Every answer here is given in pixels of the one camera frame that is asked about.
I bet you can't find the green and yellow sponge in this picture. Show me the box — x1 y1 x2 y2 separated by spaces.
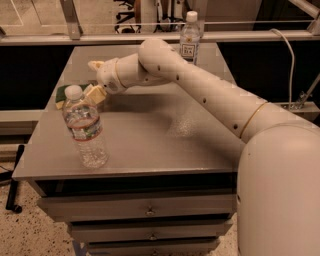
54 83 90 110

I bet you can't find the top grey drawer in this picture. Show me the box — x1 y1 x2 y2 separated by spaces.
38 190 236 222

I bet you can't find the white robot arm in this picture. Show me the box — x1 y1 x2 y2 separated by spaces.
88 38 320 256

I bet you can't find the clear water bottle red label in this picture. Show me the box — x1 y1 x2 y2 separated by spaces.
62 85 109 168

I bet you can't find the grey drawer cabinet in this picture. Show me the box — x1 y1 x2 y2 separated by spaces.
12 43 248 256

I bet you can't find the bottom grey drawer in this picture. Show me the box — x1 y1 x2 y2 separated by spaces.
88 238 219 256

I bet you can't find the grey drawer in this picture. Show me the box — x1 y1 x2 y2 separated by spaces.
88 238 219 256
38 190 236 222
70 219 232 243

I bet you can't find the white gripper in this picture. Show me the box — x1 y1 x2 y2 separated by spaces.
84 58 126 104

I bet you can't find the black office chair base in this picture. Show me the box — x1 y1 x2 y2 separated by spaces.
113 0 142 34

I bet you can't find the middle grey drawer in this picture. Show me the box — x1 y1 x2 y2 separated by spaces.
70 219 232 243

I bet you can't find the tall bottle dark label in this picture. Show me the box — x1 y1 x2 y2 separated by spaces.
180 11 200 64

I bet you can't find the black bar on floor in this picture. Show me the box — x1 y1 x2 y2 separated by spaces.
6 145 25 214

